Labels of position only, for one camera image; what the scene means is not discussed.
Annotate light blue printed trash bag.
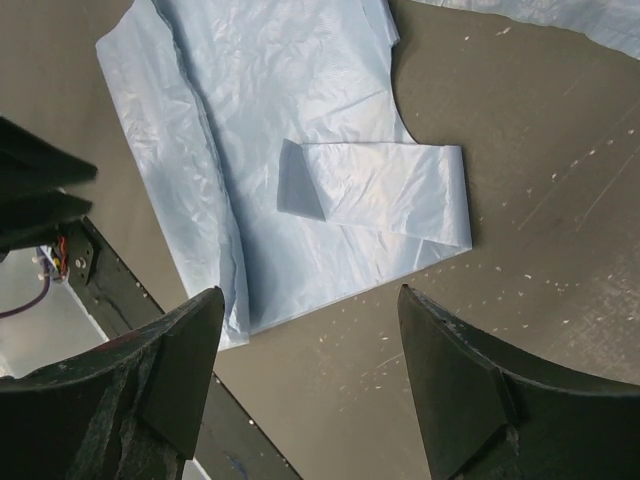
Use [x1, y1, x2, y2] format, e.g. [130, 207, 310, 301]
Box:
[424, 0, 639, 60]

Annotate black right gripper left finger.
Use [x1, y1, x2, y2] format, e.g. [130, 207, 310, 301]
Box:
[0, 285, 226, 480]

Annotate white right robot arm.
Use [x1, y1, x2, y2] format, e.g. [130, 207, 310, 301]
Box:
[1, 120, 639, 479]

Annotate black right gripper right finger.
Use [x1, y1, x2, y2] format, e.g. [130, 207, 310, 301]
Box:
[397, 285, 639, 479]

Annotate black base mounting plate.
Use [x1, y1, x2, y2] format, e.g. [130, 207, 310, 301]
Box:
[63, 218, 299, 479]

